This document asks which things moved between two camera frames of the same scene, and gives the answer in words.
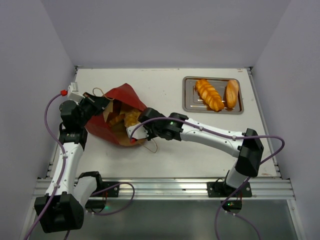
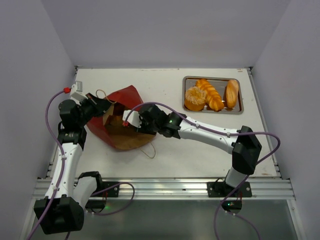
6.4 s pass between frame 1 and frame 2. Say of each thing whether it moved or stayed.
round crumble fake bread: moved
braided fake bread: stayed
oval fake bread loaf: stayed
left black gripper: stayed
